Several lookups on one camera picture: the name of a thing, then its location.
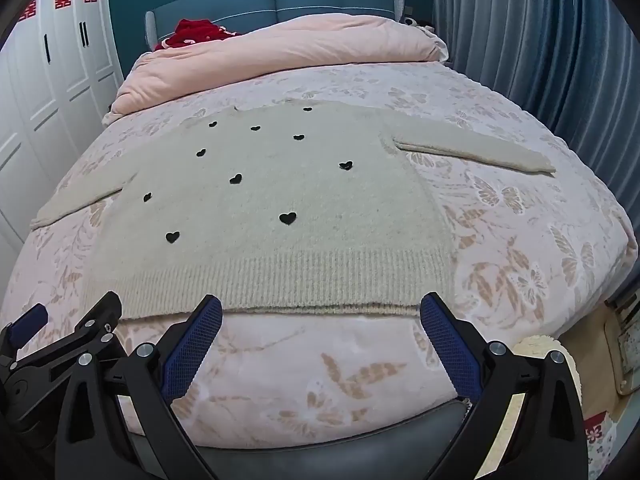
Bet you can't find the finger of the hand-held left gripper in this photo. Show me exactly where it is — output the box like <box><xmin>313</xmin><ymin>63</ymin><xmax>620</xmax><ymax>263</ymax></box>
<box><xmin>0</xmin><ymin>304</ymin><xmax>49</xmax><ymax>368</ymax></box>
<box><xmin>12</xmin><ymin>291</ymin><xmax>123</xmax><ymax>377</ymax></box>

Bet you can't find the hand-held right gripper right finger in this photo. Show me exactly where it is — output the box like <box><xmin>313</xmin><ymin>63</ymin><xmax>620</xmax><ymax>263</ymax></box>
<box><xmin>419</xmin><ymin>292</ymin><xmax>588</xmax><ymax>480</ymax></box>

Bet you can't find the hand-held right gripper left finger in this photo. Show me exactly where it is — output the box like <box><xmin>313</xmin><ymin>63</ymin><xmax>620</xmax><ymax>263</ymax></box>
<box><xmin>54</xmin><ymin>294</ymin><xmax>231</xmax><ymax>480</ymax></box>

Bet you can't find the beige sweater with black hearts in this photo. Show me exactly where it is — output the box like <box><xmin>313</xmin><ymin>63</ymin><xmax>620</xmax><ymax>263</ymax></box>
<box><xmin>30</xmin><ymin>99</ymin><xmax>557</xmax><ymax>320</ymax></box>

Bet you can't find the cream fluffy rug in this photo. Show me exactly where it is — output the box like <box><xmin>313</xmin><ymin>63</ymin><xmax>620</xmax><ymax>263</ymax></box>
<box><xmin>514</xmin><ymin>335</ymin><xmax>583</xmax><ymax>413</ymax></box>

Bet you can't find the floral pink bed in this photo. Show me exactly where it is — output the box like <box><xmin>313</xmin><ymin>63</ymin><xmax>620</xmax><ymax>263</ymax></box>
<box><xmin>0</xmin><ymin>62</ymin><xmax>638</xmax><ymax>448</ymax></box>

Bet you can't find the dark upholstered bed footboard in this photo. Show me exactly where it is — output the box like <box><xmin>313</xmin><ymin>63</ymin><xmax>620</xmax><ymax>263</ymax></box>
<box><xmin>125</xmin><ymin>399</ymin><xmax>476</xmax><ymax>480</ymax></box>

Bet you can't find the red floral mat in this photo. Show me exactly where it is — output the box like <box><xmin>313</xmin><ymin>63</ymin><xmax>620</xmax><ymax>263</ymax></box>
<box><xmin>582</xmin><ymin>412</ymin><xmax>622</xmax><ymax>467</ymax></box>

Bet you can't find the white wardrobe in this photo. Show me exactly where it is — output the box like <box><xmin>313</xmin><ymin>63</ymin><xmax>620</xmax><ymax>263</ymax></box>
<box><xmin>0</xmin><ymin>0</ymin><xmax>125</xmax><ymax>256</ymax></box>

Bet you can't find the red cloth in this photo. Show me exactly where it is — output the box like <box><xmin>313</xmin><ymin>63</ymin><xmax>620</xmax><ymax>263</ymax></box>
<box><xmin>154</xmin><ymin>18</ymin><xmax>245</xmax><ymax>52</ymax></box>

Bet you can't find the blue-grey curtain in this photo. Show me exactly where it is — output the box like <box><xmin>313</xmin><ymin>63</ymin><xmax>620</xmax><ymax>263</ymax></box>
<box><xmin>431</xmin><ymin>0</ymin><xmax>640</xmax><ymax>241</ymax></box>

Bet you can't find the pink duvet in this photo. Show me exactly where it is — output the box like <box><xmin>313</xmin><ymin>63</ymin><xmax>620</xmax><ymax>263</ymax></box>
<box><xmin>102</xmin><ymin>14</ymin><xmax>450</xmax><ymax>127</ymax></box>

